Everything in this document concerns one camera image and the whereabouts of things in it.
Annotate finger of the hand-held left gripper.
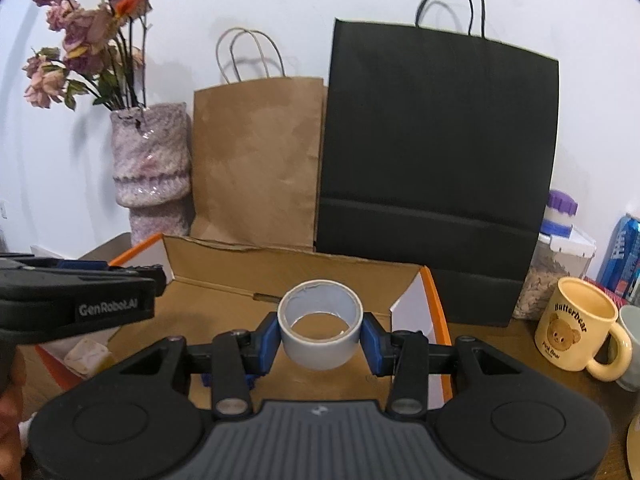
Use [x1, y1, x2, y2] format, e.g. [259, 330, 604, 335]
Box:
[75, 265, 167, 297]
[0, 255, 122, 273]

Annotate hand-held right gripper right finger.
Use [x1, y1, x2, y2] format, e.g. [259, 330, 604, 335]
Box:
[360, 312, 522, 419]

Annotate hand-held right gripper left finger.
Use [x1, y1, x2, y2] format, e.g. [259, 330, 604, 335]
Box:
[119, 312, 281, 419]

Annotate white tape roll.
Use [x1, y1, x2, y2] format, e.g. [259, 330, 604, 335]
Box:
[277, 279, 364, 371]

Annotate cream square case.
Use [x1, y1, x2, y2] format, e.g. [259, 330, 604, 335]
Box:
[62, 337, 119, 376]

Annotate red cardboard box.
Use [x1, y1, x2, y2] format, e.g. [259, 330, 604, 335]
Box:
[35, 232, 454, 411]

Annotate blue ridged cap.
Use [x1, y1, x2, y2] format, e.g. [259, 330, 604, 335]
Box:
[202, 372, 258, 389]

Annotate person's left forearm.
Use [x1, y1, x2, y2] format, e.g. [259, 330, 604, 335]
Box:
[0, 392, 25, 480]

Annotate white grilled box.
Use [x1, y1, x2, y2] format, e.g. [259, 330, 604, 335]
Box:
[31, 244, 76, 261]

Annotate pink speckled vase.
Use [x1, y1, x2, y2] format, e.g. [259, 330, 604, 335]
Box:
[110, 102, 194, 247]

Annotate brown paper bag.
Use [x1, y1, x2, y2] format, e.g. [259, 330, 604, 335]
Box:
[190, 27, 329, 252]

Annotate clear food container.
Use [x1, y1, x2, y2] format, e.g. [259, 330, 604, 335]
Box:
[512, 227, 598, 321]

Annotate black paper bag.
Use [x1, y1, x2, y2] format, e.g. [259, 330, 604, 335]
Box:
[315, 0, 560, 329]

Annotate yellow bear mug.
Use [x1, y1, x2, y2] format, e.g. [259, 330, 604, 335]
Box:
[534, 276, 634, 384]

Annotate purple lidded jar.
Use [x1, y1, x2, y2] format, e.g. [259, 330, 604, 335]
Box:
[542, 189, 579, 236]

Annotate dried pink flowers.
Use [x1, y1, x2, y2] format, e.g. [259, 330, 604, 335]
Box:
[22, 0, 154, 112]

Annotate grey cup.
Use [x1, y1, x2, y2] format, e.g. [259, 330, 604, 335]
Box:
[607, 305, 640, 392]

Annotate blue drink can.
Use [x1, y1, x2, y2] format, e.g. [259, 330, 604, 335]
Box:
[597, 214, 640, 306]

